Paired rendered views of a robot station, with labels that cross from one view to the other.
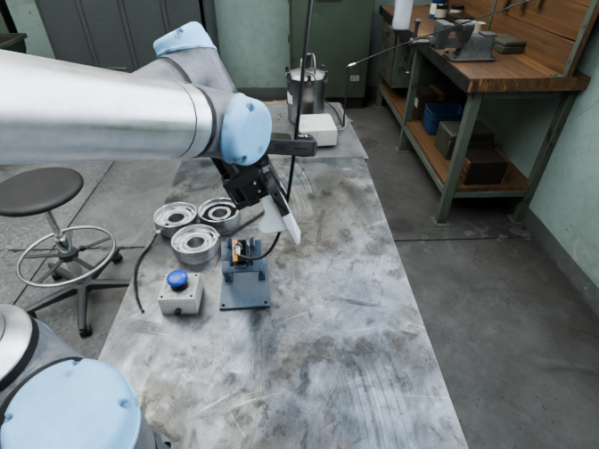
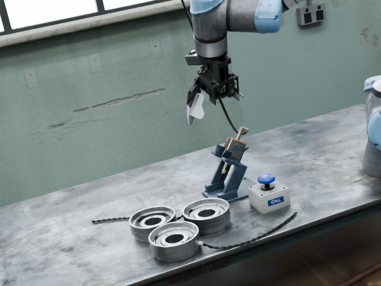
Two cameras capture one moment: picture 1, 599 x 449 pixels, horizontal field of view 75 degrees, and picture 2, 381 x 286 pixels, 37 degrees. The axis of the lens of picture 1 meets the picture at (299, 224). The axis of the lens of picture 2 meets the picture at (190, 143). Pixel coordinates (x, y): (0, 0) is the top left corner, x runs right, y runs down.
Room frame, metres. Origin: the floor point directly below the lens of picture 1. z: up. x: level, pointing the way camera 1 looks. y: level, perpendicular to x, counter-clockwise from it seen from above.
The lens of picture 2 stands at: (0.97, 1.35, 1.39)
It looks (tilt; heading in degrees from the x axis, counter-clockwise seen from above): 19 degrees down; 256
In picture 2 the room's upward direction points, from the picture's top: 10 degrees counter-clockwise
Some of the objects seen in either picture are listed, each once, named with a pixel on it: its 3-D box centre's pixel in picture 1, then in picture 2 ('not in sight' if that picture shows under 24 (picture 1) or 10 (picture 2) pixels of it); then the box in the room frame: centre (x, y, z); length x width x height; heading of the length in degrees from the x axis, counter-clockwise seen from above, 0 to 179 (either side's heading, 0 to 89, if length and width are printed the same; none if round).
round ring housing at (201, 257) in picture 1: (196, 244); (207, 216); (0.69, 0.24, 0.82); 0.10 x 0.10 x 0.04
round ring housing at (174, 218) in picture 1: (176, 220); (175, 242); (0.78, 0.31, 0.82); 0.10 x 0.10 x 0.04
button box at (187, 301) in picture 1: (180, 295); (270, 194); (0.53, 0.24, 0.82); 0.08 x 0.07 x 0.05; 2
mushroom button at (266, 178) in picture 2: (178, 283); (267, 185); (0.53, 0.24, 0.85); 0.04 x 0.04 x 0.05
